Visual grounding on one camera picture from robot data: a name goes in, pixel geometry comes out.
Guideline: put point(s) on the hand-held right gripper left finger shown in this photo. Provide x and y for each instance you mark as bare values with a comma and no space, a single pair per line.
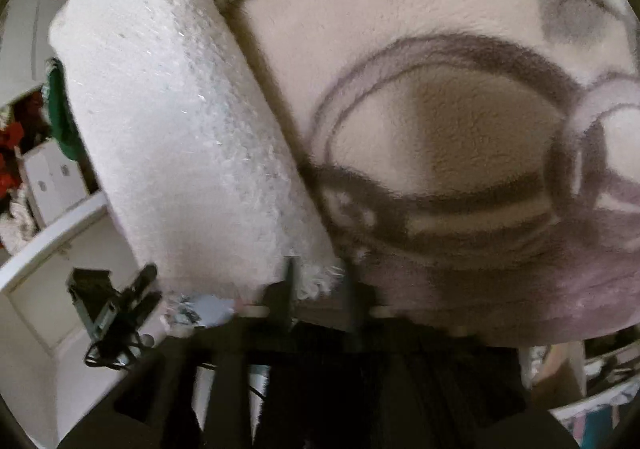
290,289

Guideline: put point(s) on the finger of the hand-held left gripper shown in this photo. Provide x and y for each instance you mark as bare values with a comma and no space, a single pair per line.
146,305
144,279

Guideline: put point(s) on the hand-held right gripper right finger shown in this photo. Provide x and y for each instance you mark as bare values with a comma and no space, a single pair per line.
356,301

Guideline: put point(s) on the white fuzzy cardigan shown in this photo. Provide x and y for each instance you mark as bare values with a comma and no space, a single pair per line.
175,129

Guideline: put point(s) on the red hanging clothes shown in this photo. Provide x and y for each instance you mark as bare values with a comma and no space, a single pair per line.
12,149

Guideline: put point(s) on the white drawer cabinet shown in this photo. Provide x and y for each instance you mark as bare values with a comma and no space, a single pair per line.
50,249

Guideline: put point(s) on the folded green garment white stripes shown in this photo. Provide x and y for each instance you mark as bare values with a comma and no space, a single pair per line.
61,114

